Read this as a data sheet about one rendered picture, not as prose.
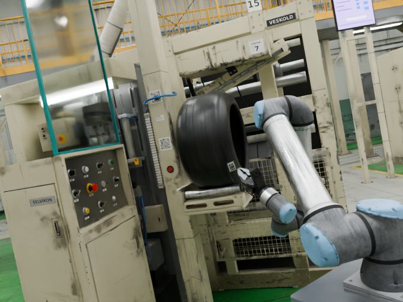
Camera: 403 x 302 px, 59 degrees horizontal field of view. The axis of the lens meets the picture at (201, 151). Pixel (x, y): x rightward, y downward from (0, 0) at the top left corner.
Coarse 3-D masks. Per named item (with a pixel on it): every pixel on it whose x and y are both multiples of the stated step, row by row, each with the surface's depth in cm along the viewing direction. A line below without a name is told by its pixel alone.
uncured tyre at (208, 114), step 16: (208, 96) 202; (224, 96) 203; (192, 112) 197; (208, 112) 192; (224, 112) 193; (176, 128) 200; (192, 128) 192; (208, 128) 189; (224, 128) 189; (240, 128) 232; (192, 144) 192; (208, 144) 189; (224, 144) 188; (240, 144) 239; (192, 160) 194; (208, 160) 191; (224, 160) 190; (240, 160) 236; (192, 176) 200; (208, 176) 197; (224, 176) 196
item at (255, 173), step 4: (252, 168) 175; (256, 168) 173; (252, 172) 172; (256, 172) 173; (252, 176) 173; (256, 176) 173; (260, 176) 174; (256, 180) 174; (260, 180) 174; (256, 184) 174; (260, 184) 175; (264, 184) 175; (256, 188) 176; (260, 188) 175
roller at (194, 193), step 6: (222, 186) 204; (228, 186) 202; (234, 186) 201; (240, 186) 200; (186, 192) 210; (192, 192) 209; (198, 192) 208; (204, 192) 206; (210, 192) 205; (216, 192) 204; (222, 192) 203; (228, 192) 202; (186, 198) 211
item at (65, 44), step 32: (32, 0) 163; (64, 0) 185; (32, 32) 160; (64, 32) 181; (96, 32) 208; (64, 64) 177; (96, 64) 203; (64, 96) 173; (96, 96) 198; (64, 128) 169; (96, 128) 193
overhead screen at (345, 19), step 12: (336, 0) 526; (348, 0) 527; (360, 0) 529; (336, 12) 527; (348, 12) 528; (360, 12) 529; (372, 12) 531; (336, 24) 528; (348, 24) 529; (360, 24) 530; (372, 24) 531
